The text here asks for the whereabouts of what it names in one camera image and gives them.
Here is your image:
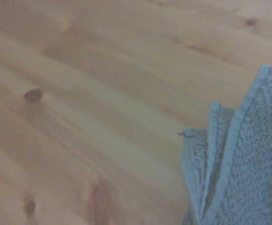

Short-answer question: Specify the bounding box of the grey terry towel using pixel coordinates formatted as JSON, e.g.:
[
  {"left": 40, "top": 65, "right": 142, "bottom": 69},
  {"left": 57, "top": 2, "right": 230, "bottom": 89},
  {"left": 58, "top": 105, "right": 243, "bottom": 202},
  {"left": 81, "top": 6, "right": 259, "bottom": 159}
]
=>
[{"left": 177, "top": 64, "right": 272, "bottom": 225}]

